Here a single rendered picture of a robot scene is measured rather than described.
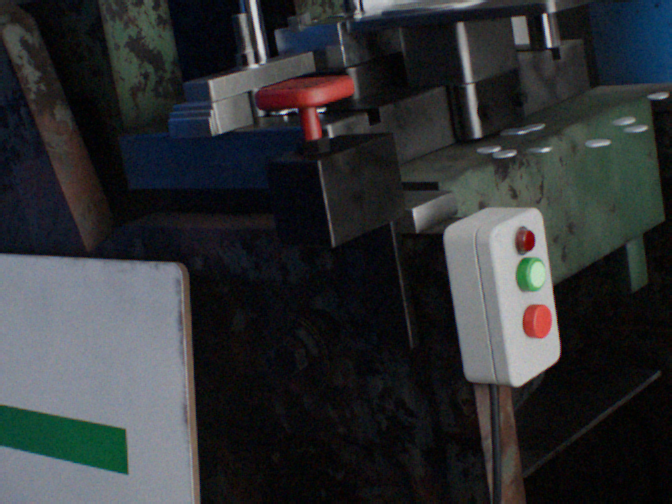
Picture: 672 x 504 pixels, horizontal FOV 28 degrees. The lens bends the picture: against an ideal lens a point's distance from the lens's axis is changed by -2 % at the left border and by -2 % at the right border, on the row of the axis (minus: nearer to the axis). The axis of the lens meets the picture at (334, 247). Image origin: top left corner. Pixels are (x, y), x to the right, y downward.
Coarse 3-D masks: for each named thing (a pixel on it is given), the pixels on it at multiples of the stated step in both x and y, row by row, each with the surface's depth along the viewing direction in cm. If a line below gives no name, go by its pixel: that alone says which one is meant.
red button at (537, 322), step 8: (536, 304) 109; (528, 312) 108; (536, 312) 108; (544, 312) 109; (528, 320) 108; (536, 320) 108; (544, 320) 109; (552, 320) 110; (528, 328) 108; (536, 328) 108; (544, 328) 109; (528, 336) 109; (536, 336) 108; (544, 336) 109
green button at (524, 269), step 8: (520, 264) 108; (528, 264) 107; (520, 272) 107; (528, 272) 107; (544, 272) 109; (520, 280) 107; (528, 280) 107; (544, 280) 109; (520, 288) 108; (528, 288) 107; (536, 288) 108
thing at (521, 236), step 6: (516, 228) 107; (522, 228) 108; (516, 234) 107; (522, 234) 107; (528, 234) 107; (534, 234) 108; (516, 240) 107; (522, 240) 107; (528, 240) 107; (534, 240) 108; (516, 246) 107; (522, 246) 107; (528, 246) 107; (534, 246) 108; (516, 252) 107; (522, 252) 108
